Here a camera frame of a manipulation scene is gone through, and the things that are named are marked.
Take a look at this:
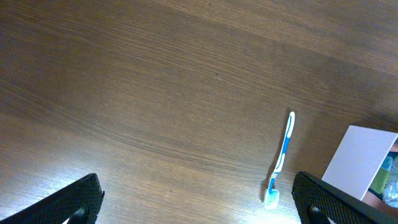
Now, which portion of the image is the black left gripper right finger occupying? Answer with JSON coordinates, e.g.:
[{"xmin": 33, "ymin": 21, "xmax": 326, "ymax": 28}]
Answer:
[{"xmin": 292, "ymin": 171, "xmax": 397, "ymax": 224}]

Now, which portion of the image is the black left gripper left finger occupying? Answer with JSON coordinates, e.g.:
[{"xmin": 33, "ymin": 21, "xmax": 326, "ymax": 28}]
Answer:
[{"xmin": 1, "ymin": 173, "xmax": 104, "ymax": 224}]

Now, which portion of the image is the blue white toothbrush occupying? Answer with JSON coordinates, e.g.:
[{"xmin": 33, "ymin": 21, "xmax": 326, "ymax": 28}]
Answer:
[{"xmin": 264, "ymin": 111, "xmax": 295, "ymax": 210}]

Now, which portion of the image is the white cardboard box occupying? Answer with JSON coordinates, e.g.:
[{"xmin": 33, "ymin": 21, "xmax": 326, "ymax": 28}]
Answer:
[{"xmin": 322, "ymin": 125, "xmax": 397, "ymax": 217}]

